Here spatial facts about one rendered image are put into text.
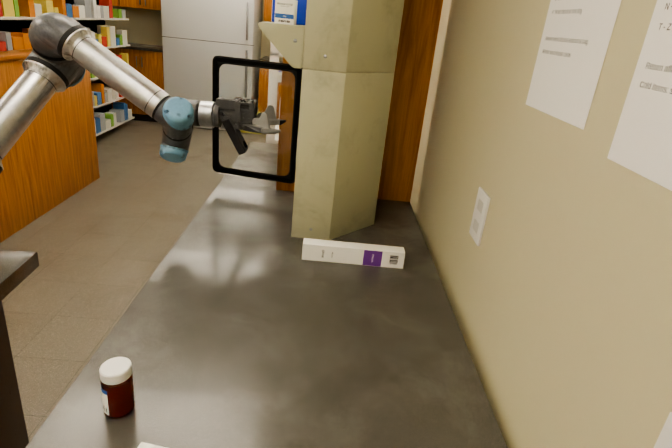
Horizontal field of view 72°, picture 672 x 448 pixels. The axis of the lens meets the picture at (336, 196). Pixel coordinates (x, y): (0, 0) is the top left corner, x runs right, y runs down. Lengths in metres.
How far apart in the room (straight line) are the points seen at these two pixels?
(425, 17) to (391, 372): 1.09
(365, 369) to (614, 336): 0.44
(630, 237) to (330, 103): 0.80
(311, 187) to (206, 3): 5.15
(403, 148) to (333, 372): 0.95
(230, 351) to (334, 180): 0.56
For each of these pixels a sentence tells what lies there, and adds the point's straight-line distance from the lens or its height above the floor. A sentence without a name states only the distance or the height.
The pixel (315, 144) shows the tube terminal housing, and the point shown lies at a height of 1.22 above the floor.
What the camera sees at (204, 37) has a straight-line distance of 6.30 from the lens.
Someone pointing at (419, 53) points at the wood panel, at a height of 1.46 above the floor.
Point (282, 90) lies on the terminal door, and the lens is 1.53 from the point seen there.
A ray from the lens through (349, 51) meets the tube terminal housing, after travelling 1.20.
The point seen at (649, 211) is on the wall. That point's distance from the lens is 0.60.
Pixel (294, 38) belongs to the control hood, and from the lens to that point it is 1.20.
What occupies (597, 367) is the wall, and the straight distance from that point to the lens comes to 0.67.
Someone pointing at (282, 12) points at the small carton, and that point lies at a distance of 1.26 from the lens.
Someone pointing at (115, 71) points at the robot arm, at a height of 1.36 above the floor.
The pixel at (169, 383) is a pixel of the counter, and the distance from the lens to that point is 0.87.
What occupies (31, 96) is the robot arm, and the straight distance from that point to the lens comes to 1.45.
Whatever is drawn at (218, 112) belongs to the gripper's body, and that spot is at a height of 1.25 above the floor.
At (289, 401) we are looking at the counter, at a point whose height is 0.94.
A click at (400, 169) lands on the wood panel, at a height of 1.06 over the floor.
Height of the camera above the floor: 1.53
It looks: 21 degrees down
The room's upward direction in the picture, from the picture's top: 6 degrees clockwise
